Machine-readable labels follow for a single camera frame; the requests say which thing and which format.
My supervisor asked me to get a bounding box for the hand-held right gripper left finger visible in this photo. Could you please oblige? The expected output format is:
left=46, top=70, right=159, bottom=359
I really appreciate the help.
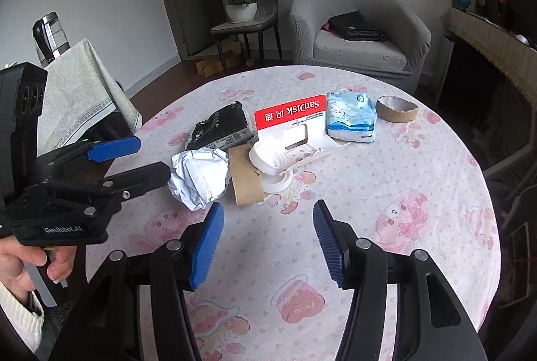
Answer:
left=48, top=201, right=225, bottom=361

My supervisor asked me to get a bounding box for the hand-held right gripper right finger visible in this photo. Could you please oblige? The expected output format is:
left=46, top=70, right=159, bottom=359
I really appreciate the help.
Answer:
left=312, top=199, right=489, bottom=361

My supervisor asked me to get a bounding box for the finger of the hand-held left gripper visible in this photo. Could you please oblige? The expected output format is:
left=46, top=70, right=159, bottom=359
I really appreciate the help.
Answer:
left=46, top=162, right=170, bottom=215
left=36, top=135, right=141, bottom=177

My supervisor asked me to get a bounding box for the white paper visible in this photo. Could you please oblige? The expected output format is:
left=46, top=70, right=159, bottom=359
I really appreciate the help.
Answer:
left=168, top=148, right=232, bottom=212

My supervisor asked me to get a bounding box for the black printed packet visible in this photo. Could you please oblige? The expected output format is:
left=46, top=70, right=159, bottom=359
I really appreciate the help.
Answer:
left=186, top=101, right=252, bottom=154

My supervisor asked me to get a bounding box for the white plastic cup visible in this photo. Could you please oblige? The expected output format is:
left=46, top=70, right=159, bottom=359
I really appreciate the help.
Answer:
left=249, top=140, right=294, bottom=177

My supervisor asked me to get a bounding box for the person's left forearm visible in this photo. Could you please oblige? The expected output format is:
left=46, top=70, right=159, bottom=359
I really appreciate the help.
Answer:
left=0, top=283, right=45, bottom=334

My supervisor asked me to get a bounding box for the person's left hand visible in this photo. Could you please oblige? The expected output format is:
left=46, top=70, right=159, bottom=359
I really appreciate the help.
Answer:
left=0, top=237, right=78, bottom=295

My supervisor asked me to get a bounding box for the green patterned tablecloth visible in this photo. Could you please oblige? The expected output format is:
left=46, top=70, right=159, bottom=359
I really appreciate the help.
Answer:
left=36, top=39, right=143, bottom=154

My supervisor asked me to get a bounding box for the large brown tape roll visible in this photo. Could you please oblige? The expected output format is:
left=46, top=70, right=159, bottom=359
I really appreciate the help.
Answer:
left=227, top=146, right=267, bottom=206

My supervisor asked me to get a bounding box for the white tape roll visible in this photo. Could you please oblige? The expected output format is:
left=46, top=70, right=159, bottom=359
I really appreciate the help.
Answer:
left=262, top=170, right=296, bottom=192

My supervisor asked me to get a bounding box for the pink printed tablecloth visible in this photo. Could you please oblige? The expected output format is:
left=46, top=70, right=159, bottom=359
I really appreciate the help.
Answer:
left=84, top=65, right=504, bottom=361

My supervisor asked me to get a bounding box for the glass kettle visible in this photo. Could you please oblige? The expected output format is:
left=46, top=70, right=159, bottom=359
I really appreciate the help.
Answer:
left=33, top=12, right=71, bottom=65

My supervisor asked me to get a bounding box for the cardboard box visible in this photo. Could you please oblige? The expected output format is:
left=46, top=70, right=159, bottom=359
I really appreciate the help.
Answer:
left=196, top=41, right=244, bottom=76

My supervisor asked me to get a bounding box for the blue tissue pack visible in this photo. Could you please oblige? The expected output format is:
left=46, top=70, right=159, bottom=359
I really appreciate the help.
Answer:
left=326, top=91, right=377, bottom=143

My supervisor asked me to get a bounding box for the red and white card packaging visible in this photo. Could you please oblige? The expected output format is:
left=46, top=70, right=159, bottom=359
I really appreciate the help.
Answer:
left=254, top=93, right=352, bottom=169

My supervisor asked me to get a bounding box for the brown cardboard tape core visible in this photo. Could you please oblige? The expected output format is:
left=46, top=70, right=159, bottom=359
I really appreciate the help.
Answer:
left=375, top=95, right=419, bottom=122

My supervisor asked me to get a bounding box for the potted plant in white pot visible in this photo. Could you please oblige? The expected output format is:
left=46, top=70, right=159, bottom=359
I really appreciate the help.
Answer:
left=226, top=0, right=303, bottom=24

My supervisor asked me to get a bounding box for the grey dining chair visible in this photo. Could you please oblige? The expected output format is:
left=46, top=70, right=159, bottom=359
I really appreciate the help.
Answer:
left=210, top=0, right=283, bottom=74

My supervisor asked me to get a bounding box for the dark cabinet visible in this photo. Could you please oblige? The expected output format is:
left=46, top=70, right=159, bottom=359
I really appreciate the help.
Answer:
left=436, top=6, right=537, bottom=177

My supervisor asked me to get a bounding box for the black bag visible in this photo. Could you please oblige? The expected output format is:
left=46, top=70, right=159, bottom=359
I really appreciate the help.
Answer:
left=327, top=10, right=389, bottom=43

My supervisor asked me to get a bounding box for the grey armchair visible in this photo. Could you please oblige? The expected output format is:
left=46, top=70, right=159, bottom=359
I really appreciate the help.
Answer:
left=289, top=0, right=432, bottom=93

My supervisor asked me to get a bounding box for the beige lace cloth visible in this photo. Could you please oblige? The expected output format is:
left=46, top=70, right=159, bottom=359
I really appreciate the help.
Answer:
left=442, top=7, right=537, bottom=93

